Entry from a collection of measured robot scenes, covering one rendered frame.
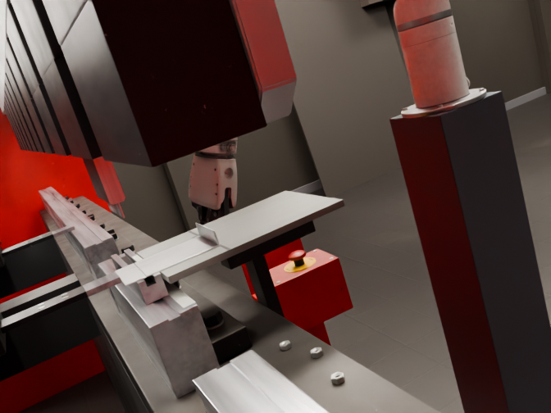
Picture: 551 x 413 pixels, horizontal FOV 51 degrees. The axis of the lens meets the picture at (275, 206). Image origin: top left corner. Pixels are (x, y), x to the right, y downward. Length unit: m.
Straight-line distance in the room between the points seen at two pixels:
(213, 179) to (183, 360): 0.48
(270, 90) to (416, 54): 1.03
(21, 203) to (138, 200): 1.94
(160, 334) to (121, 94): 0.43
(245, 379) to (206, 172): 0.66
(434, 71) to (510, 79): 5.43
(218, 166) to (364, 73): 4.14
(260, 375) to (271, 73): 0.27
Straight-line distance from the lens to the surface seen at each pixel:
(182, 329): 0.68
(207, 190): 1.10
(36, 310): 0.78
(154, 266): 0.77
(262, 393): 0.47
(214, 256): 0.73
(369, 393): 0.60
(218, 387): 0.50
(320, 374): 0.65
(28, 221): 2.94
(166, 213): 4.81
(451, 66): 1.32
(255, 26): 0.29
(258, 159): 5.03
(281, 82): 0.30
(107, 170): 0.72
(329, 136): 4.90
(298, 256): 1.22
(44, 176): 2.92
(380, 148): 5.14
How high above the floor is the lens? 1.20
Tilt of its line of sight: 14 degrees down
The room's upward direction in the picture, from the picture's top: 18 degrees counter-clockwise
